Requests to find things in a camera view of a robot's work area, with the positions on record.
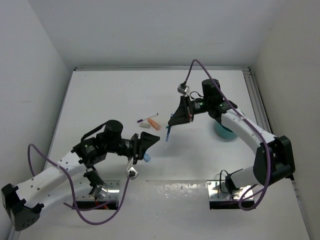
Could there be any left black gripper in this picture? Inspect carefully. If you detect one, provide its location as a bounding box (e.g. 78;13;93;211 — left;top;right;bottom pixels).
105;131;160;164

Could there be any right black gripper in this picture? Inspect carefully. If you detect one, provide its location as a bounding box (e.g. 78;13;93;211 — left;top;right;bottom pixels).
168;94;210;126

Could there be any blue ink refill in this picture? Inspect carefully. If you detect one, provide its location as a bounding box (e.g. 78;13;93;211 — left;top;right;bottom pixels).
164;124;172;150

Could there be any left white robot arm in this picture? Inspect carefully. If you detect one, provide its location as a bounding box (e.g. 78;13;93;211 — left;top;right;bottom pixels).
1;119;160;232

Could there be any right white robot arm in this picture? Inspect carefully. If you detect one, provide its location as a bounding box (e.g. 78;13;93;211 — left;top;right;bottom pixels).
168;79;296;194

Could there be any blue highlighter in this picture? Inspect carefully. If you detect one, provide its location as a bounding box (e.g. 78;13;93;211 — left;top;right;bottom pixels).
143;153;151;163

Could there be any grey eraser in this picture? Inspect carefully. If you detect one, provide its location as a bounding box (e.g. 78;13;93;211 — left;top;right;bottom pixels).
139;122;151;129

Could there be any orange highlighter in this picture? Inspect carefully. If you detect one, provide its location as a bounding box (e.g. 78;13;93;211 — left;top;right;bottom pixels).
147;118;161;131

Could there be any purple capped white marker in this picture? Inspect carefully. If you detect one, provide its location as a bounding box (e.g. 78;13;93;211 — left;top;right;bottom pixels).
136;112;159;123

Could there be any teal round divided organizer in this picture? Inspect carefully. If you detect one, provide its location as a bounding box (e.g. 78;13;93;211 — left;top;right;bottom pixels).
214;121;238;141

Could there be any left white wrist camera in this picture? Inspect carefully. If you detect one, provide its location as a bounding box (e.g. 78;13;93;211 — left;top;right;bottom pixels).
126;157;139;180

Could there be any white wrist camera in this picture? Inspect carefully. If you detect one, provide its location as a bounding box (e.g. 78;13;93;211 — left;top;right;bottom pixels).
126;157;139;180
177;83;190;96

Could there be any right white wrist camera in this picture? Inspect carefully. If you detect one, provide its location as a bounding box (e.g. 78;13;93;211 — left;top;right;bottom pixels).
177;83;190;96

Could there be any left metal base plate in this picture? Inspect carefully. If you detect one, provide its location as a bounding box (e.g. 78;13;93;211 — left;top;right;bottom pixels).
76;180;121;202

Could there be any metal base plate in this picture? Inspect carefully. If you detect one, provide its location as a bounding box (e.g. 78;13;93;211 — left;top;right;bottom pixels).
207;180;254;202
76;180;121;202

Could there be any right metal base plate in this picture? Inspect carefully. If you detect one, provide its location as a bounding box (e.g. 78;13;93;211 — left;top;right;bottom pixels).
207;180;254;202

